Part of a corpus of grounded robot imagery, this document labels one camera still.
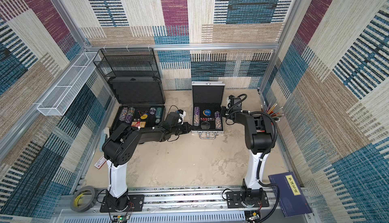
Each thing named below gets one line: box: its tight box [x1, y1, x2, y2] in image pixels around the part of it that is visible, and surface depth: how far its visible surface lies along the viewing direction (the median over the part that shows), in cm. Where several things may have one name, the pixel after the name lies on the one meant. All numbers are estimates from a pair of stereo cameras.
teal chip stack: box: [155, 106, 163, 119], surface depth 106 cm
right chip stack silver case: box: [214, 110, 222, 130], surface depth 101 cm
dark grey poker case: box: [107, 76, 166, 133], surface depth 104 cm
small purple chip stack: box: [148, 106, 157, 116], surface depth 107 cm
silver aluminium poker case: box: [191, 81, 226, 140], surface depth 101 cm
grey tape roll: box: [70, 185, 98, 213], surface depth 74 cm
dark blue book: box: [267, 171, 313, 218], surface depth 75 cm
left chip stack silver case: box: [193, 106, 201, 127], surface depth 104 cm
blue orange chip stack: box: [118, 106, 129, 122], surface depth 104 cm
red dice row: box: [200, 117, 215, 122], surface depth 104 cm
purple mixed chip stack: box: [125, 106, 136, 124], surface depth 104 cm
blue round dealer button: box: [202, 108, 212, 117], surface depth 107 cm
